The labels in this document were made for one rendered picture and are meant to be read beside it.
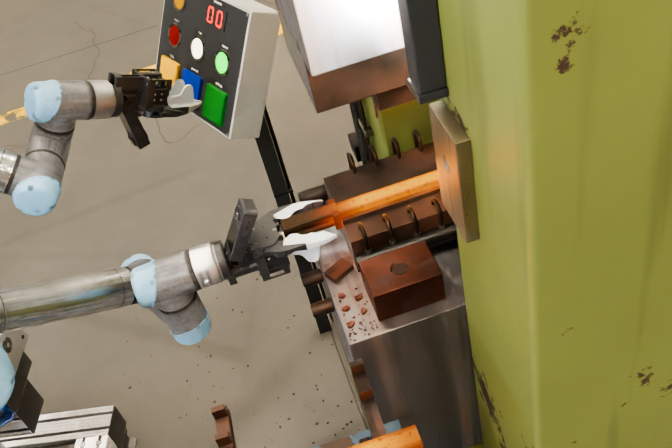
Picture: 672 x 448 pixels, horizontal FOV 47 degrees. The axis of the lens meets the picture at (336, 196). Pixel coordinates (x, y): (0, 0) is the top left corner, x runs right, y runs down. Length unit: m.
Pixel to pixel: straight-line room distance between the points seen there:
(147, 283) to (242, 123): 0.47
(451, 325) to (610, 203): 0.55
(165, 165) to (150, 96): 1.76
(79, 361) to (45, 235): 0.71
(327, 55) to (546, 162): 0.39
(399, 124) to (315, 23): 0.56
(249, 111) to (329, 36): 0.68
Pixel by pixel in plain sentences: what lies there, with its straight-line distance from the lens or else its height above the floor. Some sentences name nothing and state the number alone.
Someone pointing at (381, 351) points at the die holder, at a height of 0.87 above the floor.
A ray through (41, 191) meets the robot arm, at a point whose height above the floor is 1.14.
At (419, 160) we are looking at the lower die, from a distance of 1.46.
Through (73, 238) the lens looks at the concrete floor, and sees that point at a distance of 3.20.
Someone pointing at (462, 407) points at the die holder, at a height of 0.62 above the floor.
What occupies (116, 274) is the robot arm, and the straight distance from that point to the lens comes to 1.50.
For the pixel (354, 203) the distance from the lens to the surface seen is 1.38.
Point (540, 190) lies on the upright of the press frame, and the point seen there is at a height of 1.39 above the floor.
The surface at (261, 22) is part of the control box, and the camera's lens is 1.63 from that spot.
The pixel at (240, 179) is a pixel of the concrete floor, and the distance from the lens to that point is 3.12.
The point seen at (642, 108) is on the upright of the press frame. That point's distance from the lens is 0.80.
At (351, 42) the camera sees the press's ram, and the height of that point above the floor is 1.40.
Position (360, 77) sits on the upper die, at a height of 1.31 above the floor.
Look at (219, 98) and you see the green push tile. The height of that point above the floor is 1.03.
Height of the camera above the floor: 1.94
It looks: 42 degrees down
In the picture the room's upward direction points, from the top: 15 degrees counter-clockwise
